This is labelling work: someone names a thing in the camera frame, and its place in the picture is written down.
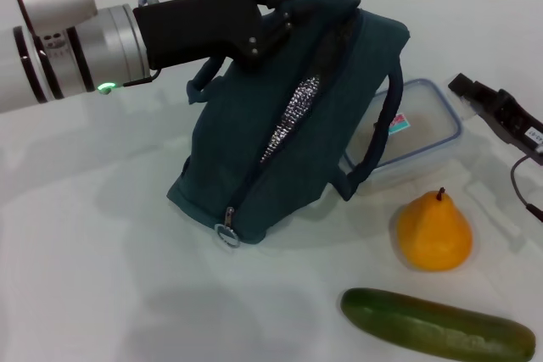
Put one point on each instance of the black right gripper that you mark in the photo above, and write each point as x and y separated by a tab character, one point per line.
517	124

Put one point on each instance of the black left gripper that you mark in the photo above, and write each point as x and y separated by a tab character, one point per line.
199	27

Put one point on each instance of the clear plastic food container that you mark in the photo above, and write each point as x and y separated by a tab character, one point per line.
424	133

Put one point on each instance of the dark blue fabric bag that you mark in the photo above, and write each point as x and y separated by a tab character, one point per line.
237	133

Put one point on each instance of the green cucumber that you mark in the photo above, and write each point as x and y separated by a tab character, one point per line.
424	324

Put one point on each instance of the orange pear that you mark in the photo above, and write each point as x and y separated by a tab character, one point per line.
432	235

